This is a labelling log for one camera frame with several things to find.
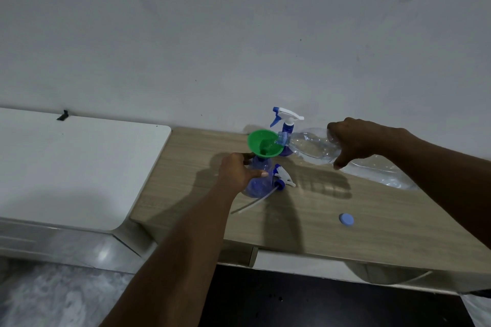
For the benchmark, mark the wooden table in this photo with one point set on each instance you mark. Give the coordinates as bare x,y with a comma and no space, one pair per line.
383,231

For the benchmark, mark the person's left forearm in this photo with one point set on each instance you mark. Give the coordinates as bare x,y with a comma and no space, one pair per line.
180,261

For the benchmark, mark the black wall clip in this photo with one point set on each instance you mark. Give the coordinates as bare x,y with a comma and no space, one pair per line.
63,115

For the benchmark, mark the clear plastic water bottle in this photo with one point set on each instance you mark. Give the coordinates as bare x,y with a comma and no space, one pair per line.
310,146

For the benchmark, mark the white blue trigger spray head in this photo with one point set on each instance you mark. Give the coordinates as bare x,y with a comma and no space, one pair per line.
284,175
287,112

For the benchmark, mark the black wooden board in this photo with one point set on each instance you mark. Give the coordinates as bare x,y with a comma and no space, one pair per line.
326,300

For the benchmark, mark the person's left hand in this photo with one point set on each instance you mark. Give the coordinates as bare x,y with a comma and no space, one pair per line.
232,177

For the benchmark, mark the person's right hand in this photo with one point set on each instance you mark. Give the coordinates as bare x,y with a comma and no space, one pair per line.
364,141

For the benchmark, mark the blue bottle cap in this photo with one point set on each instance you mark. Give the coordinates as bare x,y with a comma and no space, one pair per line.
346,220

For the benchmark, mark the white side table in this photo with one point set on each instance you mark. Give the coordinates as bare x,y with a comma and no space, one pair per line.
76,166

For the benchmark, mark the person's right forearm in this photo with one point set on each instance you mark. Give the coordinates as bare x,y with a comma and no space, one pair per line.
452,177

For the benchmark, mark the green plastic funnel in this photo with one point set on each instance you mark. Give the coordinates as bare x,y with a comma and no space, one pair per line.
257,141

